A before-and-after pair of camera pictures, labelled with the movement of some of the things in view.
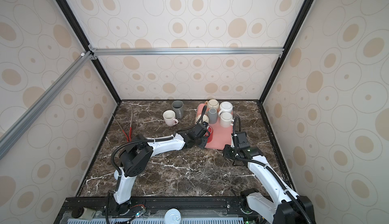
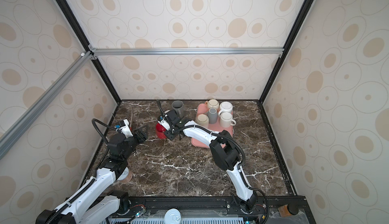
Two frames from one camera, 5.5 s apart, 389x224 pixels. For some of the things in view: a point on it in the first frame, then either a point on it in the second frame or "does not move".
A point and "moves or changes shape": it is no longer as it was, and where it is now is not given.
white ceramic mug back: [226, 107] does not move
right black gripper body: [230, 152] -> [170, 134]
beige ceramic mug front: [204, 118] does not move
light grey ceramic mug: [212, 115] does not move
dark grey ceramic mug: [178, 106] does not move
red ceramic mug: [209, 134] moves or changes shape
